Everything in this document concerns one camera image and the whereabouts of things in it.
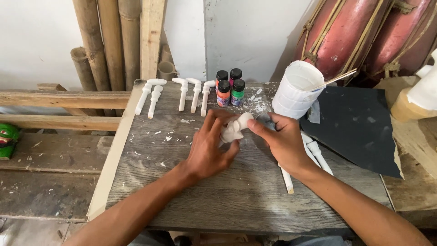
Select person's right hand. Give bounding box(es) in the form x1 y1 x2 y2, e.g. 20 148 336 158
246 113 316 175

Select person's left hand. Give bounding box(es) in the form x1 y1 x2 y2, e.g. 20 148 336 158
186 109 241 180

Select small grey sandpaper piece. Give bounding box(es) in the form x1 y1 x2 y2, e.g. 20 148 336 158
256 113 276 132

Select white carved figure piece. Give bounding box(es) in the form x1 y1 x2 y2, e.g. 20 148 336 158
220 112 255 144

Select white stick with bare end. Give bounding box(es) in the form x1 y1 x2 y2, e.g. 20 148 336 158
277 162 294 195

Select small grey paper scrap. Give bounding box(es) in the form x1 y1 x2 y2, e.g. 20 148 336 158
306 99 321 124

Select white paint cup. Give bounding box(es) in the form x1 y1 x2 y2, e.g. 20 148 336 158
271 60 325 120

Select orange paint bottle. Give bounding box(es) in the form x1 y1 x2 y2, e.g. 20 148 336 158
217 80 231 107

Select green paint bottle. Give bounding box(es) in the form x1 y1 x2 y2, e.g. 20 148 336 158
231 79 246 107

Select black sandpaper sheet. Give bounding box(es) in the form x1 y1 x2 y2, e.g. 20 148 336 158
299 85 405 179

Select thin wooden stirring stick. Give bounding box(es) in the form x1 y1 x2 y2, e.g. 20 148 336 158
309 68 358 92

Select pink paint bottle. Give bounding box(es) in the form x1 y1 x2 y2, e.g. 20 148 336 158
229 68 243 86

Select small bamboo section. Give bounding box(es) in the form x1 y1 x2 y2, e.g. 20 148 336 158
157 45 178 82

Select pale wooden plank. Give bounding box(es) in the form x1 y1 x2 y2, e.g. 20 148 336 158
140 0 167 81

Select raw wooden board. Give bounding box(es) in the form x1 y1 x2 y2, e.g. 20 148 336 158
374 76 437 213

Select long bamboo pole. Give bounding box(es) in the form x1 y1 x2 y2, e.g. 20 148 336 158
118 0 141 91
97 0 125 92
72 0 112 92

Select partly white painted wooden figure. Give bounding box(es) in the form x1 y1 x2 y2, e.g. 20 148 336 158
390 48 437 123

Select short bamboo pole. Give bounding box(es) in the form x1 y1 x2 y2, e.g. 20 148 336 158
70 47 98 92

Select green painted mask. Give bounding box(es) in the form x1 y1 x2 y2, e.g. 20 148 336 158
0 123 20 161

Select white carved handle piece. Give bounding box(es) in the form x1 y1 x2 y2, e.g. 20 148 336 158
186 78 203 113
307 141 334 177
148 85 164 119
172 77 189 112
300 131 321 169
201 80 216 117
135 79 168 116

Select red drum with rope lacing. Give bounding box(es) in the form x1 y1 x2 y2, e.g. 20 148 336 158
363 0 437 78
293 0 394 83

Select wooden bench frame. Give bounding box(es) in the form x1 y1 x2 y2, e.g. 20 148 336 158
0 83 132 222

